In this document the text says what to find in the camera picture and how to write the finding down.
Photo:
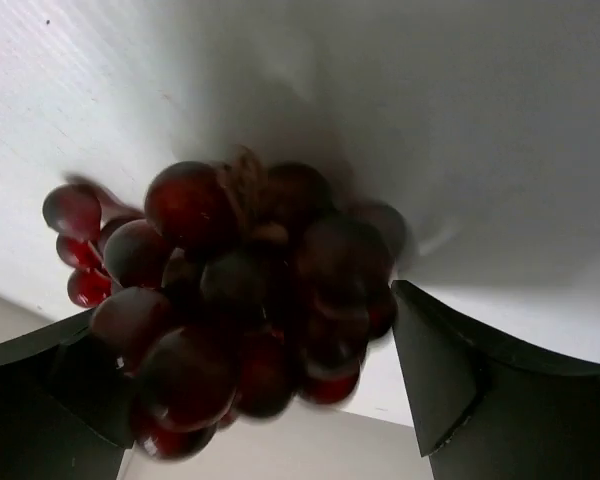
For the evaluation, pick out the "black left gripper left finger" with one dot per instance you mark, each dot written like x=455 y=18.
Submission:
x=63 y=405

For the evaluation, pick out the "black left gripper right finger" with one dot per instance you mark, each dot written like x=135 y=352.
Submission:
x=487 y=405

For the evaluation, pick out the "dark red fake grapes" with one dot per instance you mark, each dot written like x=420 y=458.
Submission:
x=236 y=289

